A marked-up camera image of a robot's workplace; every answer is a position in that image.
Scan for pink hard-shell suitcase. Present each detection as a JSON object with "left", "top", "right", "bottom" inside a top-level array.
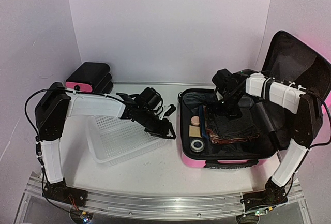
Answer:
[{"left": 178, "top": 31, "right": 330, "bottom": 169}]

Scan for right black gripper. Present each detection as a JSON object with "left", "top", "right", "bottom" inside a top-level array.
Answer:
[{"left": 206, "top": 89, "right": 243, "bottom": 123}]

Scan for blue folded item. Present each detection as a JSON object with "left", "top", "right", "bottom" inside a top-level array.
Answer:
[{"left": 198, "top": 105, "right": 208, "bottom": 140}]

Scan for round pink compact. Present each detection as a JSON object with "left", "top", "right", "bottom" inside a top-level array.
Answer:
[{"left": 190, "top": 116, "right": 200, "bottom": 126}]

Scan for round black tin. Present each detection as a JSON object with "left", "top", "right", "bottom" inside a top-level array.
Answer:
[{"left": 190, "top": 139, "right": 205, "bottom": 153}]

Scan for dark blue jeans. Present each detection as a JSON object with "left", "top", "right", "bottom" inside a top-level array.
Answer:
[{"left": 182, "top": 92, "right": 217, "bottom": 114}]

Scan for small green circuit board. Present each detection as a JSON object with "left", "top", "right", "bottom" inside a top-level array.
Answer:
[{"left": 79, "top": 211, "right": 92, "bottom": 223}]

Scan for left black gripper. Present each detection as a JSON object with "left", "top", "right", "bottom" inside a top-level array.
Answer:
[{"left": 138, "top": 109, "right": 177, "bottom": 141}]

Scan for black pink drawer organizer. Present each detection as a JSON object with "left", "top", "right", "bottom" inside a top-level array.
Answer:
[{"left": 65, "top": 62, "right": 114, "bottom": 94}]

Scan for black dotted garment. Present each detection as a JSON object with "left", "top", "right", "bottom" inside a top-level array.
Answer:
[{"left": 205, "top": 109, "right": 260, "bottom": 138}]

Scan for white plastic mesh basket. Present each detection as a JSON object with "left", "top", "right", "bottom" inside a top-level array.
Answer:
[{"left": 85, "top": 116, "right": 167, "bottom": 166}]

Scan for red brown patterned garment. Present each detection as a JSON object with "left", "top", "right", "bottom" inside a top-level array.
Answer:
[{"left": 206, "top": 128, "right": 260, "bottom": 145}]

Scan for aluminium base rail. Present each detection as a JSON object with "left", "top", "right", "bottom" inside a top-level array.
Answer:
[{"left": 14, "top": 173, "right": 312, "bottom": 223}]

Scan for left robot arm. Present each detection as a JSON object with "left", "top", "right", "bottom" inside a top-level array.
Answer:
[{"left": 26, "top": 82, "right": 176, "bottom": 208}]

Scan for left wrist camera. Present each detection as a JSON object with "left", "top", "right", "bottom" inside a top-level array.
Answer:
[{"left": 158, "top": 104, "right": 176, "bottom": 120}]

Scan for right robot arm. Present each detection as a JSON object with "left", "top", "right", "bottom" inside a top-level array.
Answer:
[{"left": 205, "top": 69, "right": 326, "bottom": 212}]

